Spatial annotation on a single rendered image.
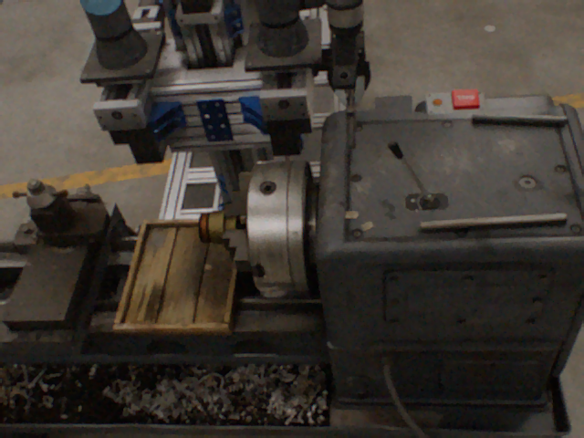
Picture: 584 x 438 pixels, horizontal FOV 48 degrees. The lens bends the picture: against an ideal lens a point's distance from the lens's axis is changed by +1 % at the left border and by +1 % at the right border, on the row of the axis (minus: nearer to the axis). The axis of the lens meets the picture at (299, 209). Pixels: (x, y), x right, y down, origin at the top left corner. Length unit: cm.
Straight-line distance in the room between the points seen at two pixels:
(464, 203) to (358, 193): 22
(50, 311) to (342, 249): 80
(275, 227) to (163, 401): 74
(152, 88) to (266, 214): 79
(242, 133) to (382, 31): 204
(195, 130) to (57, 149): 169
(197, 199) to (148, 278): 113
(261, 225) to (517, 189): 55
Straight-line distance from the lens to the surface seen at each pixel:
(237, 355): 185
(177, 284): 180
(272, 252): 146
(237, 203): 159
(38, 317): 178
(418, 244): 132
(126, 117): 202
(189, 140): 222
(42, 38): 470
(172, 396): 198
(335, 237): 134
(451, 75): 373
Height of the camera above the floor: 230
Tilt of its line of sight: 49 degrees down
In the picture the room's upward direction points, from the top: 10 degrees counter-clockwise
